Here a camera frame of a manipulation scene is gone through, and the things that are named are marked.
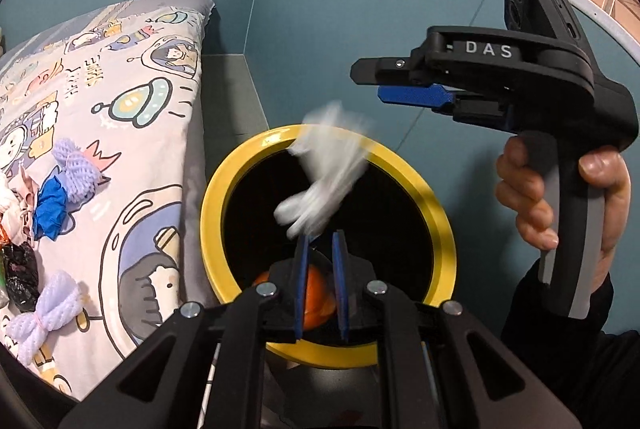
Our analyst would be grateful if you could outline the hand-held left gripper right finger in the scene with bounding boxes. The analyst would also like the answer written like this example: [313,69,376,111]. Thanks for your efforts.
[331,229,584,429]

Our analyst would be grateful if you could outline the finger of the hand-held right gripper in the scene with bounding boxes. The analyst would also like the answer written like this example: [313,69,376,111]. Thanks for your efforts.
[350,57,426,86]
[377,84,457,110]

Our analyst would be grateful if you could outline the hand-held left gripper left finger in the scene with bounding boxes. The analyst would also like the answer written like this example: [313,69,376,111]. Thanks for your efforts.
[59,233,313,429]

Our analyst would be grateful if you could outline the white tissue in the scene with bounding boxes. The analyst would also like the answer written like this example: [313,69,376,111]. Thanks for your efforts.
[273,103,374,241]

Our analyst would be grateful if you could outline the yellow rimmed trash bin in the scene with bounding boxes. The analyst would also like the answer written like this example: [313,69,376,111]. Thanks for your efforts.
[200,124,457,370]

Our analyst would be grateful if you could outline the black plastic bag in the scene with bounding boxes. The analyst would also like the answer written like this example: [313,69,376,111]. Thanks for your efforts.
[0,241,41,313]

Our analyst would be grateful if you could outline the person's right forearm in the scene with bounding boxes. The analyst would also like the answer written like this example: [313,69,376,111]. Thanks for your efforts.
[500,266,640,429]

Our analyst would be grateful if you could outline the person's right hand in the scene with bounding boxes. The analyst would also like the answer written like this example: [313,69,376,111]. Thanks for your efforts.
[495,136,632,281]

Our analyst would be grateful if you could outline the orange fruit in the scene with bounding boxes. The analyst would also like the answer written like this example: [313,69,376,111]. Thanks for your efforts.
[252,265,337,331]

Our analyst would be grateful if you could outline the printed bed sheet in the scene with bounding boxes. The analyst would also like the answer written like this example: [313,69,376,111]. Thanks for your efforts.
[0,0,217,403]

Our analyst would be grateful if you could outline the purple foam net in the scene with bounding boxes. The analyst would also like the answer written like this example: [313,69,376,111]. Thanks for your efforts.
[52,137,109,210]

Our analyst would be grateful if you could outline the lavender foam net bow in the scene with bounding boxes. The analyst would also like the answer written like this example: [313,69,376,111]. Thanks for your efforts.
[5,271,84,368]

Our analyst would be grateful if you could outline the blue crumpled glove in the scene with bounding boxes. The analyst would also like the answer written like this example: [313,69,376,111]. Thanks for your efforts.
[33,176,72,241]

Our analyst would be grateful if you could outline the white crumpled plastic bag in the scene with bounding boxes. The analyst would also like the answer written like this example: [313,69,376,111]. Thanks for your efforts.
[0,169,39,245]

